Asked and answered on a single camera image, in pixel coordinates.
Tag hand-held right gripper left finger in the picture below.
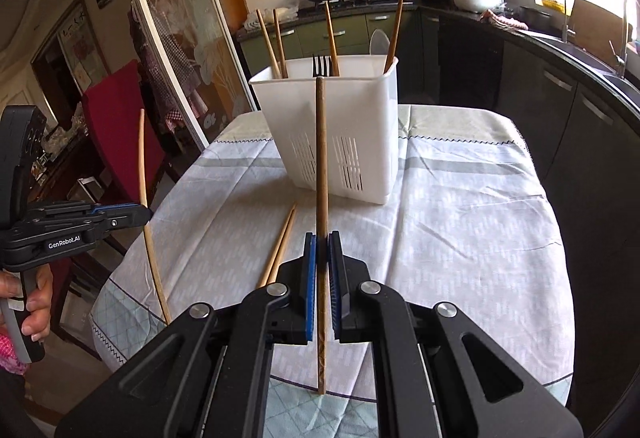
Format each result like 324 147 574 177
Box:
54 232 320 438

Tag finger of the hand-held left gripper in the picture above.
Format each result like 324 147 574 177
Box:
30 208 154 239
30 202 147 225

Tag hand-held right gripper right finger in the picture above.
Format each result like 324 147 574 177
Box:
327 231 584 438

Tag light wooden chopstick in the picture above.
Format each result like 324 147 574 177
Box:
323 1 341 78
272 8 289 79
256 203 296 290
255 8 282 79
268 205 299 285
138 109 172 325

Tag white plastic utensil holder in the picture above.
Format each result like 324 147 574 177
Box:
249 54 401 205

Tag person's left hand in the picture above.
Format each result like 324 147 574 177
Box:
0 263 54 344

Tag red chair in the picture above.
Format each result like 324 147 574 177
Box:
80 59 172 220

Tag pale patterned tablecloth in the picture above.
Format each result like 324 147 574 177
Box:
90 104 574 438

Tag checked apron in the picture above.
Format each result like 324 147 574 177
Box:
127 3 192 135

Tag sliding glass door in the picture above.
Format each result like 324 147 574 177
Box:
116 0 252 155

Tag plastic bags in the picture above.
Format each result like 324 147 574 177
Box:
243 4 300 30

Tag gas cooktop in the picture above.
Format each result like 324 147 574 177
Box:
300 0 417 12

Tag pink cloth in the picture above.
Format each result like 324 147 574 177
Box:
479 10 529 30

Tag steel kitchen sink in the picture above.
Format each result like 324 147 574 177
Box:
545 36 640 90

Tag small curved faucet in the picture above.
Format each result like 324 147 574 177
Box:
542 0 571 42

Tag wooden cutting board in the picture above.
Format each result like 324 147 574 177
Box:
570 0 629 50

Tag tall steel faucet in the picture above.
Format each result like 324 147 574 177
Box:
608 0 640 80

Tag framed wall picture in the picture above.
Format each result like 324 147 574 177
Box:
54 0 109 95

